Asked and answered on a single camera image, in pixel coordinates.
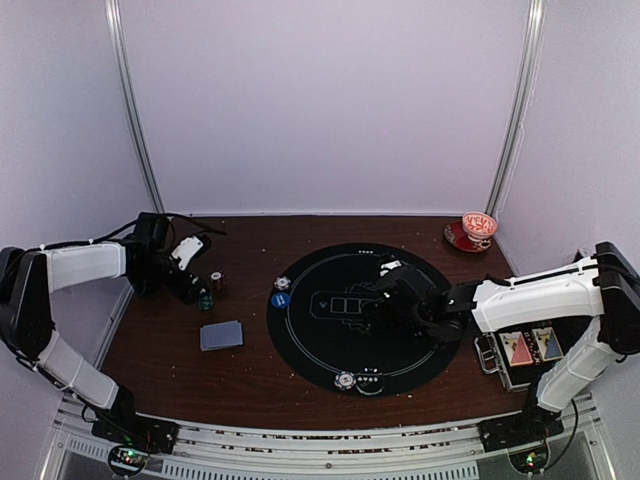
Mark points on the single white blue poker chip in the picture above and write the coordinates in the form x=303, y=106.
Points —
x=282, y=283

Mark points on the aluminium frame post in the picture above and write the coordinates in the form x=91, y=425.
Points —
x=524, y=88
x=116, y=33

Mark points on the brown 100 poker chip stack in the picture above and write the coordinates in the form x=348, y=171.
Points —
x=217, y=281

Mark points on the left aluminium frame post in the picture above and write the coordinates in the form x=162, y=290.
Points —
x=116, y=33

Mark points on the blue small blind button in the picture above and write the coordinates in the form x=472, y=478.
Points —
x=280, y=300

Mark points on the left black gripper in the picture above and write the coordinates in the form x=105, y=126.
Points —
x=190, y=295

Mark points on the aluminium poker chip case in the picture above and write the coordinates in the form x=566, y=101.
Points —
x=493, y=360

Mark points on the red card deck in case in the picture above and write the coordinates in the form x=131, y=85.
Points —
x=516, y=349

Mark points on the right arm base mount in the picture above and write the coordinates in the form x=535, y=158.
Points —
x=525, y=435

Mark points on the clear round dealer button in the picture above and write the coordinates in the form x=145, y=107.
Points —
x=370, y=382

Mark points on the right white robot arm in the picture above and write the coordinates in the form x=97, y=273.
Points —
x=603, y=287

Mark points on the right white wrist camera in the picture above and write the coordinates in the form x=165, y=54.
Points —
x=387, y=264

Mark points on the right aluminium frame post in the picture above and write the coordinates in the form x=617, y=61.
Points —
x=524, y=88

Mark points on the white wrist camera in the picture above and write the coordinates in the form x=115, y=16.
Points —
x=387, y=264
x=190, y=248

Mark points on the round black poker mat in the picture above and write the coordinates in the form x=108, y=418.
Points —
x=323, y=332

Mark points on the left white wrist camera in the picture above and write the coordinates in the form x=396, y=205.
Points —
x=190, y=248

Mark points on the front aluminium rail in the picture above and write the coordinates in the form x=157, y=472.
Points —
x=452, y=450

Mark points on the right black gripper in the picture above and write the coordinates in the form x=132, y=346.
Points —
x=386, y=327

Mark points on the red floral saucer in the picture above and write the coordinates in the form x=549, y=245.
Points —
x=457, y=237

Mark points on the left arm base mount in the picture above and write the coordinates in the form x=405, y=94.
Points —
x=135, y=443

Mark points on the red white patterned tea bowl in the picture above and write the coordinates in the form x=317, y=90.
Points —
x=479, y=226

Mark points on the blue-backed playing card deck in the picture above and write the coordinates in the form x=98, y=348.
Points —
x=221, y=335

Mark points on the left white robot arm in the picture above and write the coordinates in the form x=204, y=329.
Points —
x=46, y=290

